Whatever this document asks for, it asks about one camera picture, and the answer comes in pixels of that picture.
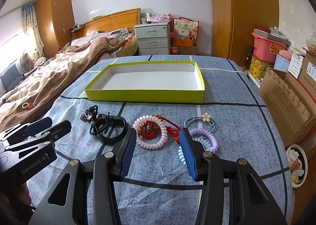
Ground brown teddy bear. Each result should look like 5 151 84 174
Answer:
20 53 34 73

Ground light blue box pink lid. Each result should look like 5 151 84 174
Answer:
274 50 292 73

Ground red cola can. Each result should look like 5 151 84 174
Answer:
170 46 179 55

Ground red patterned gift bag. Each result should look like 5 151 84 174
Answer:
172 17 199 41

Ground wooden headboard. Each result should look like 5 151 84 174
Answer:
74 8 141 39

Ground pink plastic bin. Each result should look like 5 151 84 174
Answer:
252 33 287 63

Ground orange box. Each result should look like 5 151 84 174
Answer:
172 39 196 48

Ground floral curtain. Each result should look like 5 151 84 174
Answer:
21 2 44 62

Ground grey three-drawer cabinet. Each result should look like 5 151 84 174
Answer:
134 22 171 55

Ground white round trash bin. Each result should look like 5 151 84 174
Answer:
286 144 308 189

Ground grey flower hair tie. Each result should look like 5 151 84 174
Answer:
184 112 219 135

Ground pink spiral hair tie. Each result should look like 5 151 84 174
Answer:
132 114 169 150

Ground green shallow cardboard tray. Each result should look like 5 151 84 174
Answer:
85 60 205 104

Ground blue plaid bedsheet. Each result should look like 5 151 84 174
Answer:
27 55 293 224

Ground small labelled cardboard box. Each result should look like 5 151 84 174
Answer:
299 50 316 93

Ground brown blanket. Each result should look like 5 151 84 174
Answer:
1 37 127 131

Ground black beaded hair ties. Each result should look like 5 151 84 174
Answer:
79 104 124 137

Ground large open cardboard box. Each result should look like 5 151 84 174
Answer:
259 68 315 147

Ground black smart wristband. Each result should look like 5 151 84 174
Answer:
89 114 129 145

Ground left wooden cabinet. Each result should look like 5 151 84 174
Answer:
35 0 74 59

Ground brown cardboard box under bag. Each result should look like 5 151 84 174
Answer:
178 45 197 55

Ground tall wooden wardrobe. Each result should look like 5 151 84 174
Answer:
212 0 279 66

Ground purple spiral hair tie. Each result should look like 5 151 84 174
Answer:
188 128 220 154

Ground yellow patterned tin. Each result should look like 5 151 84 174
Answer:
249 55 274 80

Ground blue spiral hair tie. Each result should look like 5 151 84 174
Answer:
177 136 210 166

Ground red tassel knot charm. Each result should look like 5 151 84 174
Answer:
155 114 181 144

